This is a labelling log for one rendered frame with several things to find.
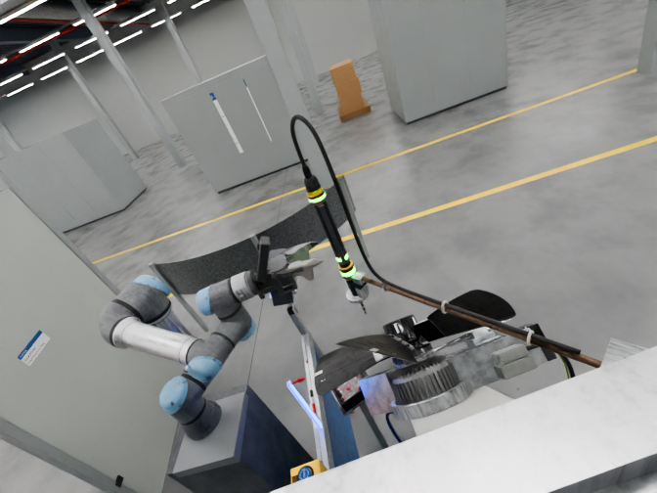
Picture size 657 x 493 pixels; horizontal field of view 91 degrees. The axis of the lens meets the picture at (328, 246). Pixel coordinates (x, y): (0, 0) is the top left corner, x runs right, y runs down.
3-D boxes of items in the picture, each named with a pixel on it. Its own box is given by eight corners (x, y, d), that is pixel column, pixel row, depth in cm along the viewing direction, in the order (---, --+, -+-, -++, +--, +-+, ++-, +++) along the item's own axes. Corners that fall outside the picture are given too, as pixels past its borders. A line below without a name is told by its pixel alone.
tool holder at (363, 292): (378, 292, 96) (370, 268, 91) (365, 308, 93) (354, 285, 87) (357, 284, 102) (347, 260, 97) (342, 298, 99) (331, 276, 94)
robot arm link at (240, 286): (232, 271, 90) (229, 289, 83) (246, 265, 90) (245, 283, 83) (244, 290, 94) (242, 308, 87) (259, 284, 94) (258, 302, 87)
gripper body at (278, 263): (297, 272, 94) (260, 287, 95) (285, 249, 90) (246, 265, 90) (300, 289, 88) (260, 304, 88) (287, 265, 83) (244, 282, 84)
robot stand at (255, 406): (276, 545, 177) (165, 474, 123) (279, 482, 202) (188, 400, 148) (328, 534, 173) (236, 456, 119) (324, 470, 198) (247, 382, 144)
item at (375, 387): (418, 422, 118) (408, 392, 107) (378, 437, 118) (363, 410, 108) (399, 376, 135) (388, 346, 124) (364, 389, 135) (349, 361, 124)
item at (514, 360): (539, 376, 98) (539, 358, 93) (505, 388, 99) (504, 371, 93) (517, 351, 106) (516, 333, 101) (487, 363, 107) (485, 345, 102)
